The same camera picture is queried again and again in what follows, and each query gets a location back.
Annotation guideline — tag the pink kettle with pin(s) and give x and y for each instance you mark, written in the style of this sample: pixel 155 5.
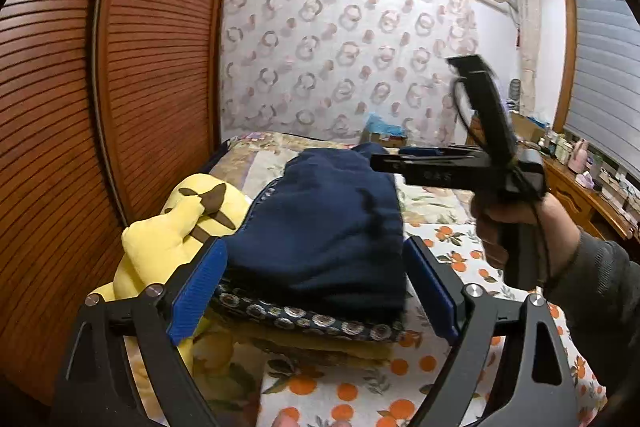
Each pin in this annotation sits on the pink kettle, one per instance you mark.
pixel 580 157

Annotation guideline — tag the small desk fan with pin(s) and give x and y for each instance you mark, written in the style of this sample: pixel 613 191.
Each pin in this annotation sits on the small desk fan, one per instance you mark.
pixel 515 89

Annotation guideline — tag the yellow plush toy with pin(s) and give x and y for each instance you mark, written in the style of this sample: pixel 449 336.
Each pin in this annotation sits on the yellow plush toy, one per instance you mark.
pixel 150 247

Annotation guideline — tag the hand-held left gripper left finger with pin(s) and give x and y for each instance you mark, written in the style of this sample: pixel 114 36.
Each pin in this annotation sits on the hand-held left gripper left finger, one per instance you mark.
pixel 197 294

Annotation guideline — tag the person's right forearm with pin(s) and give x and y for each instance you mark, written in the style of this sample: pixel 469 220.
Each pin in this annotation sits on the person's right forearm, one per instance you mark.
pixel 600 302

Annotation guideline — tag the folded yellow cloth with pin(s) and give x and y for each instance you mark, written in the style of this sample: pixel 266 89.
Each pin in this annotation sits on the folded yellow cloth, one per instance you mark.
pixel 310 348

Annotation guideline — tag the tied beige side curtain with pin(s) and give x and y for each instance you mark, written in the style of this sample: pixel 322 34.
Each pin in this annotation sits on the tied beige side curtain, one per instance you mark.
pixel 526 32

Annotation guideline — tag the wooden louvered wardrobe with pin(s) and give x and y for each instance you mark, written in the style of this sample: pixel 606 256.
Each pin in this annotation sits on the wooden louvered wardrobe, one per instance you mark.
pixel 150 57

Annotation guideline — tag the pink tissue pack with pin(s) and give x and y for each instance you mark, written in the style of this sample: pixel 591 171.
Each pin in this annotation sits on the pink tissue pack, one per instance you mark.
pixel 585 181

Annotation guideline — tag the teal bag on box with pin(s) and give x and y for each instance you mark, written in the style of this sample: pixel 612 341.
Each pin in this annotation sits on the teal bag on box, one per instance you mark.
pixel 384 129

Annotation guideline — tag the person's left hand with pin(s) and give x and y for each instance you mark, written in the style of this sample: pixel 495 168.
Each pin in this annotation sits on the person's left hand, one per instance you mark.
pixel 286 420

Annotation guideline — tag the dark circle-patterned cloth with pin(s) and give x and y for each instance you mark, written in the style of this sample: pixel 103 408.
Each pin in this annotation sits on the dark circle-patterned cloth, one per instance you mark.
pixel 300 319

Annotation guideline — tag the long wooden cabinet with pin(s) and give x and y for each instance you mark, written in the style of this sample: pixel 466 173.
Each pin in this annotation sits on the long wooden cabinet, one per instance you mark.
pixel 570 193

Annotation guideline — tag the navy printed t-shirt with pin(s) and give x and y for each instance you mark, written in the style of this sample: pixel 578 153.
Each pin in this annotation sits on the navy printed t-shirt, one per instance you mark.
pixel 320 232

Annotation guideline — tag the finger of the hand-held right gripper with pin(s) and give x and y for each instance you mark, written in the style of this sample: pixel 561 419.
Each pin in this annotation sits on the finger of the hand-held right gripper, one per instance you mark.
pixel 425 151
pixel 387 164

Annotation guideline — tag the person's right hand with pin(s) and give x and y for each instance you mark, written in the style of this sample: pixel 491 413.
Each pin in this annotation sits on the person's right hand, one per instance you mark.
pixel 560 232

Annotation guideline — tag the floral quilt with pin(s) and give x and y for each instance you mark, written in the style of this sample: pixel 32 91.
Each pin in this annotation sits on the floral quilt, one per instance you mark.
pixel 260 167

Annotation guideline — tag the open cardboard box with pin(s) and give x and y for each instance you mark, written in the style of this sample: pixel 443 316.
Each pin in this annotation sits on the open cardboard box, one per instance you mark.
pixel 522 127

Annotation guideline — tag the sheer circle-patterned curtain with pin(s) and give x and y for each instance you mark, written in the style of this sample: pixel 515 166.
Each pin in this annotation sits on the sheer circle-patterned curtain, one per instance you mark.
pixel 325 57

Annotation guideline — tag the grey window blind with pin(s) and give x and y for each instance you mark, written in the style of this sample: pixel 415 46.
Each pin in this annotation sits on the grey window blind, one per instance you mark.
pixel 600 72

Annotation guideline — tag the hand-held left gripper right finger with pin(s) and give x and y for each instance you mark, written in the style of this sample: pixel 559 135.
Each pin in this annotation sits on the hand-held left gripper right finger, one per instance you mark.
pixel 430 294

